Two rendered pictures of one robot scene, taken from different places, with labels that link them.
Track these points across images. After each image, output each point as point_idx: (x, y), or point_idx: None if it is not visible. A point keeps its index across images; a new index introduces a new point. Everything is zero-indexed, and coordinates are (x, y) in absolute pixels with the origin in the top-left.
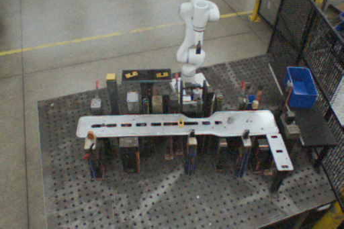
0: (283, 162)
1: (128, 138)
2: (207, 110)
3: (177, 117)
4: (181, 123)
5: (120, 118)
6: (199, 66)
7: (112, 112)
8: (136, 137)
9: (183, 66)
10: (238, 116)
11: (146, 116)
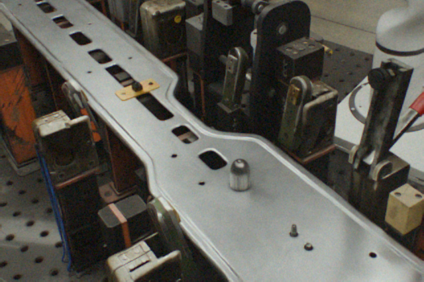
0: None
1: (1, 31)
2: None
3: (159, 76)
4: (133, 86)
5: (79, 8)
6: (415, 14)
7: None
8: (12, 38)
9: (391, 8)
10: (297, 198)
11: (116, 33)
